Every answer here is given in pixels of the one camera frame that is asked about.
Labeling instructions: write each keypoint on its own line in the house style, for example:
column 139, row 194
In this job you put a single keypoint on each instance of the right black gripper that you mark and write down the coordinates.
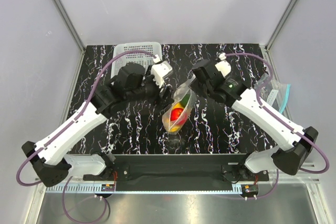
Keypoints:
column 193, row 86

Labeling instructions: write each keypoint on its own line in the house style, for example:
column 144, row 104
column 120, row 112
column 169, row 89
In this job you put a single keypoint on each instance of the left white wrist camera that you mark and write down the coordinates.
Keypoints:
column 160, row 71

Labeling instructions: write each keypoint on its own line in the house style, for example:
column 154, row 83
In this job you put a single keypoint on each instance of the aluminium frame post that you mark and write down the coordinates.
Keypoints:
column 286, row 14
column 69, row 24

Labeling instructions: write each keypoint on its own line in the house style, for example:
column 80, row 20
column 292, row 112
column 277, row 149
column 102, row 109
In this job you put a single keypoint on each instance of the green lime fruit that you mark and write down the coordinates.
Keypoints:
column 185, row 100

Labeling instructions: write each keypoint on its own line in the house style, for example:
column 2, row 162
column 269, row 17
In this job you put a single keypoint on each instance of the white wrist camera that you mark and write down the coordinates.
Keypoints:
column 160, row 71
column 223, row 66

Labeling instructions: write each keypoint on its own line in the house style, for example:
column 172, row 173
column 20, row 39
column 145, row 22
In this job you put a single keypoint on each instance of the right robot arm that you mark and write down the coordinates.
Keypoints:
column 291, row 150

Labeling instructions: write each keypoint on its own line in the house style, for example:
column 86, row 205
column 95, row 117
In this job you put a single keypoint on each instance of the clear dotted zip bag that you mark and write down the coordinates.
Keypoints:
column 180, row 92

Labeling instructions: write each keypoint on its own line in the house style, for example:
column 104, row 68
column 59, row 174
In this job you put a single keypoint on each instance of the red apple fruit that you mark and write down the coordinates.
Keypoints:
column 178, row 116

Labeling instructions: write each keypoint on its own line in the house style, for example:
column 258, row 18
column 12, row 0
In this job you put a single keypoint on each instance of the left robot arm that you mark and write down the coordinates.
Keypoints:
column 49, row 157

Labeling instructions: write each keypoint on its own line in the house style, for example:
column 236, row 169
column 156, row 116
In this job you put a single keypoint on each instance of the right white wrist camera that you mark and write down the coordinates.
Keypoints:
column 223, row 66

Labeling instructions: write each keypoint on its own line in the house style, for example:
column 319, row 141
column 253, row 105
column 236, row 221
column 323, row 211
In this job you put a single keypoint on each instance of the white slotted cable duct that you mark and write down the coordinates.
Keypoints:
column 147, row 188

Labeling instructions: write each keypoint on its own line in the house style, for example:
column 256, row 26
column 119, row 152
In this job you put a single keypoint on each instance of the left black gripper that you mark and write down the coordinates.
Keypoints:
column 167, row 98

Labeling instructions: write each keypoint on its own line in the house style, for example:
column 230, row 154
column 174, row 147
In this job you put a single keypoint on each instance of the spare clear zip bags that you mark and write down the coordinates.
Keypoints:
column 273, row 92

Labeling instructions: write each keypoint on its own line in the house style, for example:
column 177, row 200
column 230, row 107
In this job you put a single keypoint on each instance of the left aluminium frame post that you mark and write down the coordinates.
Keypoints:
column 69, row 24

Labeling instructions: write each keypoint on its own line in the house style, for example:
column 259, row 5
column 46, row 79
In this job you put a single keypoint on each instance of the right aluminium frame post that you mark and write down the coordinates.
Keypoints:
column 286, row 14

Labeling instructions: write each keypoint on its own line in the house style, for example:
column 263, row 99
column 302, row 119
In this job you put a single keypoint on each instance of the yellow lemon fruit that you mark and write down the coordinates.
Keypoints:
column 174, row 127

